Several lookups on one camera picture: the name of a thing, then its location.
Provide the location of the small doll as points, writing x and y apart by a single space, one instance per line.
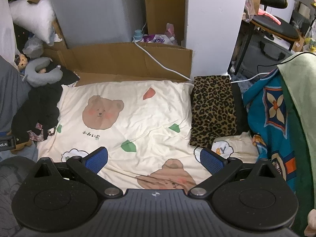
21 61

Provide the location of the purple detergent bag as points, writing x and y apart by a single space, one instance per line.
158 40

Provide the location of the leopard print cloth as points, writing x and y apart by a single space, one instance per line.
212 108

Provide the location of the white floral cloth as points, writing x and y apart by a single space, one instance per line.
70 84

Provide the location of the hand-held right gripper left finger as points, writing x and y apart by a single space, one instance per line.
97 159

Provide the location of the black chair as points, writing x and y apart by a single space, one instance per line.
276 28

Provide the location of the pink bag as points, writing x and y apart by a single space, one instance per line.
170 29

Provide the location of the grey cloth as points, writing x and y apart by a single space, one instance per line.
12 91

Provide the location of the black bear-print shorts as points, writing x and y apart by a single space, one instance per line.
32 113

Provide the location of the grey neck pillow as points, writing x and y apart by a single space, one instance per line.
37 74

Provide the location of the cream bear-print bed sheet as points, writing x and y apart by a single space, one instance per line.
148 118

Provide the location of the white pillow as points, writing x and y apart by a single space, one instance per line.
32 17

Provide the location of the flat cardboard sheet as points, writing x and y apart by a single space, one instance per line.
111 59

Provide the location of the white curtain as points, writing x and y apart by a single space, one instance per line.
6 29

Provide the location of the glittery plastic bag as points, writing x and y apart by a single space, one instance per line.
248 7

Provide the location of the blue patterned blanket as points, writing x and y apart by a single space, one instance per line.
266 128

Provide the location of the blue capped bottle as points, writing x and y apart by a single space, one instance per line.
138 34

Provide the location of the white cabinet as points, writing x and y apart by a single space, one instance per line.
291 5

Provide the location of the clear plastic bag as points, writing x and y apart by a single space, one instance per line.
33 47

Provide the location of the black folded cloth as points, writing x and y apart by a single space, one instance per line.
240 108

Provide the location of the pink item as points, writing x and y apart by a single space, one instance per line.
269 16

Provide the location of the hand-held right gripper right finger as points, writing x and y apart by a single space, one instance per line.
211 161

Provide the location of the dark green cloth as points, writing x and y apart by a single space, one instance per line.
303 177

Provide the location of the light green towel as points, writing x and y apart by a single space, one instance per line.
301 84

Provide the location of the person's grey patterned pants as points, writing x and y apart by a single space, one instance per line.
9 190

